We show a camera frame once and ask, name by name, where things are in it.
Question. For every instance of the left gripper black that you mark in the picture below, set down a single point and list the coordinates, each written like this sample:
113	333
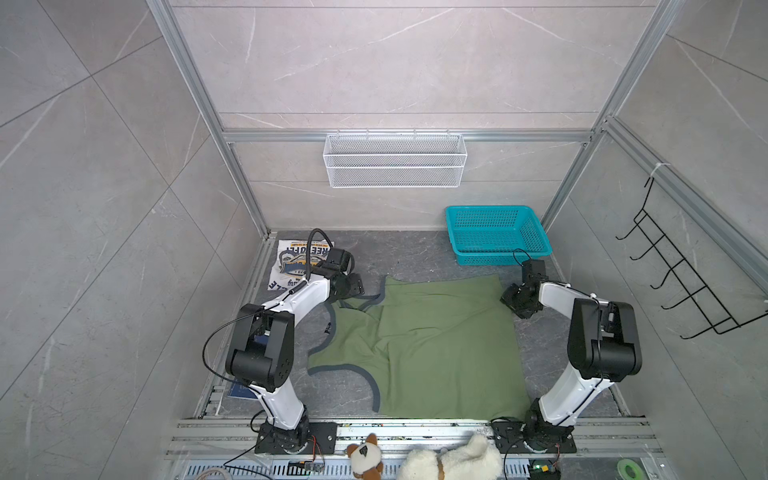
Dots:
357	286

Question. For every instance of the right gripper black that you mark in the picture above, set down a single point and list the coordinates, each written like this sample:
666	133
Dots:
508	296

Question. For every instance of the white navy-trimmed tank top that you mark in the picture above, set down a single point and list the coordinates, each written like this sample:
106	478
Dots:
289	267

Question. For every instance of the teal plastic basket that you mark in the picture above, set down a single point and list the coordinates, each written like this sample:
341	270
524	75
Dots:
495	235

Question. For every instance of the green tank top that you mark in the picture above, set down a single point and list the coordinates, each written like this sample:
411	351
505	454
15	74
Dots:
430	350

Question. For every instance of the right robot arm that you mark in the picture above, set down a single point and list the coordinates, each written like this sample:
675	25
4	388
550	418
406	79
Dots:
603	348

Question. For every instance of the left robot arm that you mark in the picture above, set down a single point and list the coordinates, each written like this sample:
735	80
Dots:
260	355

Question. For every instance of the blue book yellow label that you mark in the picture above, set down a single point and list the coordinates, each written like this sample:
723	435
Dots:
238	391

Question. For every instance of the white fluffy plush toy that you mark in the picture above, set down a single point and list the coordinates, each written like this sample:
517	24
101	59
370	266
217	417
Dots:
476	460

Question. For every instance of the small green black device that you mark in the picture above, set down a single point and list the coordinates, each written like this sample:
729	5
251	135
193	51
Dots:
541	469

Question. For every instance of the brown white plush toy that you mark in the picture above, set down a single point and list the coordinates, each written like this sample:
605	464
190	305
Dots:
366	459

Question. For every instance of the green tape roll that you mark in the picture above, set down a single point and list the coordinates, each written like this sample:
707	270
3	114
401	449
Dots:
628	469

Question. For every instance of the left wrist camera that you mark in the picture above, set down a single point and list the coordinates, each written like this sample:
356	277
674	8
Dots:
339	260

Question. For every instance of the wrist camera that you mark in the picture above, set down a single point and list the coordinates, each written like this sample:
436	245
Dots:
534	271
339	260

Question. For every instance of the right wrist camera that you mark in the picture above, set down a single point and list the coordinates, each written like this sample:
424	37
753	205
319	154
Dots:
534	271

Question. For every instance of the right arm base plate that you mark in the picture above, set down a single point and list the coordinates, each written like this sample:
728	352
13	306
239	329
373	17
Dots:
514	436

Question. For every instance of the white wire mesh shelf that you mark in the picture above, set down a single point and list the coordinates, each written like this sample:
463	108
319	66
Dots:
394	160

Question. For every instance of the black wire hook rack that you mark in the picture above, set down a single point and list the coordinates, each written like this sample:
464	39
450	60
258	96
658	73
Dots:
717	317

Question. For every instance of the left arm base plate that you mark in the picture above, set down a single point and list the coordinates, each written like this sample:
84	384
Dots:
313	438

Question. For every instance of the aluminium frame rail front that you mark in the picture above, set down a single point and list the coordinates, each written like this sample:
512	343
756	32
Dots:
594	437

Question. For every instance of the white slotted cable duct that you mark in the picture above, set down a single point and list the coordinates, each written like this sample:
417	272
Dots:
331	469

